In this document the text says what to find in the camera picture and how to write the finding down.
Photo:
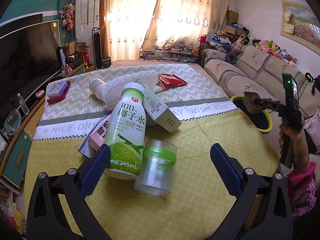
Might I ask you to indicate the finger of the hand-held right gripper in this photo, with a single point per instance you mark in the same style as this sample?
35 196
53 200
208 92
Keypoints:
260 102

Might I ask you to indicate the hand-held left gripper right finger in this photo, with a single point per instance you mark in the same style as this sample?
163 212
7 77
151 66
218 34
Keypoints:
225 172

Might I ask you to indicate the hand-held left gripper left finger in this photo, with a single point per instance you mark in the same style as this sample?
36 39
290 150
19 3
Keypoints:
96 172

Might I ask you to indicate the brown small box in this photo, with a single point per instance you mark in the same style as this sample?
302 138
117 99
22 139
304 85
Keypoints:
250 102

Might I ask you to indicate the black bin yellow rim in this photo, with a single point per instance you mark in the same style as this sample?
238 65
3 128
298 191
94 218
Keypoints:
260 120

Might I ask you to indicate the pink box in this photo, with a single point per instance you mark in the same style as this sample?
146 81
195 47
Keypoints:
98 135

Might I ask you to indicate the clear plastic jar green band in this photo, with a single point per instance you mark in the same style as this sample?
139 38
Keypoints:
155 172

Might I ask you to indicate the coconut water bottle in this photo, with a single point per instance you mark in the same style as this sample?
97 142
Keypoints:
125 120

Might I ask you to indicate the white green carton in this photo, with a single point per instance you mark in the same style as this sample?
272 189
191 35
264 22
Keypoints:
160 112

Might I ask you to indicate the white foam net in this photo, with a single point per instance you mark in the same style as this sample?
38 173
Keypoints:
125 78

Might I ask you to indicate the silver blue tube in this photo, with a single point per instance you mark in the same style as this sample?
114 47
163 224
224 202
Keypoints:
157 89

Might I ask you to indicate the person's right forearm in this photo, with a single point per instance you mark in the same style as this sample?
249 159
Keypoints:
302 190

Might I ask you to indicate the person's right hand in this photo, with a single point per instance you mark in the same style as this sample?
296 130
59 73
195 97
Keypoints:
295 136

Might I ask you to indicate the white blue flat box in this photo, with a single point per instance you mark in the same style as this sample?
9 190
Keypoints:
83 150

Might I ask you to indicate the black plush toy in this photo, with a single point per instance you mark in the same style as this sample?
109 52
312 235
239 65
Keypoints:
312 81

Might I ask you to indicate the beige sofa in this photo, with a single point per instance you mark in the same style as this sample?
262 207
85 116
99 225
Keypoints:
260 70

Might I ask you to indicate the yellow green patterned tablecloth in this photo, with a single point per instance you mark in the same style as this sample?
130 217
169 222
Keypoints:
195 135

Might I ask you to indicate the dark neck pillow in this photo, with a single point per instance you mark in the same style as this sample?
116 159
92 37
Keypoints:
231 57

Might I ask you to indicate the pile of plush toys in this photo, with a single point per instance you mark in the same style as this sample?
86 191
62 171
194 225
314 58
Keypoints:
265 46

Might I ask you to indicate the blue star patterned bag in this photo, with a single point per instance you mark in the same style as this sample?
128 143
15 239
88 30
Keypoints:
216 40

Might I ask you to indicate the teal television cabinet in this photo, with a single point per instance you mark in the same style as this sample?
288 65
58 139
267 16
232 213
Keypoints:
17 160

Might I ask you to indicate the framed flower painting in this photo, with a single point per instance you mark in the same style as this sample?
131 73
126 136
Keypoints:
303 22

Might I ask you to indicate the red snack packet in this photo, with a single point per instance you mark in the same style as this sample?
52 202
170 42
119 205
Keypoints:
163 81
178 81

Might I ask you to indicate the red bag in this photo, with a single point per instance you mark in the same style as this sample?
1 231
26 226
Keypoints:
202 40

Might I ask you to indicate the stack of cardboard boxes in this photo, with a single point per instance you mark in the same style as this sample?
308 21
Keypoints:
232 21

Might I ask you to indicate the small white bottle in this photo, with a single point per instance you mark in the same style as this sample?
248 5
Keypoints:
96 85

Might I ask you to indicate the blue and red box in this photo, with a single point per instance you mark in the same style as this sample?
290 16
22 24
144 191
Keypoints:
58 90

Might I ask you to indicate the colourful books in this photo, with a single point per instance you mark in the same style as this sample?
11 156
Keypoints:
11 210

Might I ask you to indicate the clear water bottle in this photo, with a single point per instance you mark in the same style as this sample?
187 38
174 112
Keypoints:
23 105

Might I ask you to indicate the cluttered glass table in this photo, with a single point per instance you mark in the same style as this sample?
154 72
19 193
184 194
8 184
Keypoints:
170 53

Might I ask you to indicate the dark carton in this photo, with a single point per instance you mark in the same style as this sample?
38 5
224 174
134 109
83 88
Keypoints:
106 62

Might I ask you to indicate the beige embroidered curtain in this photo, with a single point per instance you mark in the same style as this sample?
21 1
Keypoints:
127 17
190 12

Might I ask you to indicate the red canister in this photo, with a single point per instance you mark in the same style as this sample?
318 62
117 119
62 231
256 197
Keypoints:
87 58

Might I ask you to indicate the open cardboard boxes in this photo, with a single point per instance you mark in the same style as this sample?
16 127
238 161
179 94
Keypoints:
73 50

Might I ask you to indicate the black tower fan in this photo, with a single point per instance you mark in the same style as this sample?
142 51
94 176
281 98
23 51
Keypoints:
97 47

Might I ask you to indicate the flat screen television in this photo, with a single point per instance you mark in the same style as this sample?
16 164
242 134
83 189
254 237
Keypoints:
25 55

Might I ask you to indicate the white standing air conditioner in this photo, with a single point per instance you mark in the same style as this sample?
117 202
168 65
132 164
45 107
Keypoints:
86 17

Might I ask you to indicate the hanging artificial flowers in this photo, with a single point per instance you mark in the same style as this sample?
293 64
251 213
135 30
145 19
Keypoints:
67 15

